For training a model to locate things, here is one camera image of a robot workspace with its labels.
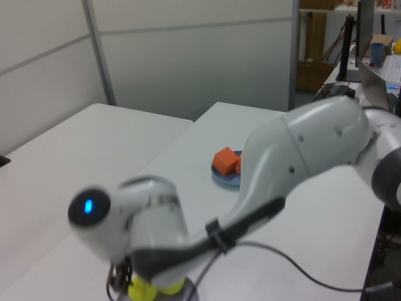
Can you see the orange foam cube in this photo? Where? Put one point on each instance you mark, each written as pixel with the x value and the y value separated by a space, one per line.
pixel 224 161
pixel 239 164

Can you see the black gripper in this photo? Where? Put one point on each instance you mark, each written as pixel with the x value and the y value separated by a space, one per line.
pixel 121 271

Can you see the yellow round object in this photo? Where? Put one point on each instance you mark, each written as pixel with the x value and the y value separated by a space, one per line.
pixel 398 46

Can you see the plain yellow tennis ball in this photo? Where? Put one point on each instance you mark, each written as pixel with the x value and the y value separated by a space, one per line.
pixel 171 288

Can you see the black control box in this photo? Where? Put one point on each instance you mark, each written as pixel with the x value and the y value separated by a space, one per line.
pixel 336 90

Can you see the blue cup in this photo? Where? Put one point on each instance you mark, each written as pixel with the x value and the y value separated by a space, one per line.
pixel 376 54

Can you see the purple plastic plate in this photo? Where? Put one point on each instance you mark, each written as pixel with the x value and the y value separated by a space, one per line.
pixel 191 290

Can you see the grey partition post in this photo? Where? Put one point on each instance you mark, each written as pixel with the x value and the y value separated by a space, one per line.
pixel 100 56
pixel 296 69

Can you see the white keyboard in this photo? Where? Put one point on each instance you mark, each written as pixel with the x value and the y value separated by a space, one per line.
pixel 393 69

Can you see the upright wooden board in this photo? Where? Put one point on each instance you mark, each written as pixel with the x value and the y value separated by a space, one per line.
pixel 314 37

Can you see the black stand post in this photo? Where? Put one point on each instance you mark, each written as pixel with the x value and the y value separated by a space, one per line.
pixel 398 103

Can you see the black monitor with stand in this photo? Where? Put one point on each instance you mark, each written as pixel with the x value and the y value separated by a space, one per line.
pixel 345 59

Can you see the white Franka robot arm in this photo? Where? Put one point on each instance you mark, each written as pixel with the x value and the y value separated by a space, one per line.
pixel 313 138

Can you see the small brown cardboard box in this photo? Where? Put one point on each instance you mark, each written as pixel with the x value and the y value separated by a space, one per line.
pixel 383 39

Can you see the large brown cardboard box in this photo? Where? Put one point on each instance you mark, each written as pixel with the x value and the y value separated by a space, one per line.
pixel 310 76

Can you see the blue plastic plate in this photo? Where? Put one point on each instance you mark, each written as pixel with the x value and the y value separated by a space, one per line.
pixel 224 180

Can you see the silver laptop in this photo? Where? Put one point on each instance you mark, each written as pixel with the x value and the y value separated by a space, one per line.
pixel 372 84

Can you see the yellow tennis ball HEAD print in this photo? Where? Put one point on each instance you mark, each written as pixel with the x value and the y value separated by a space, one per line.
pixel 141 291

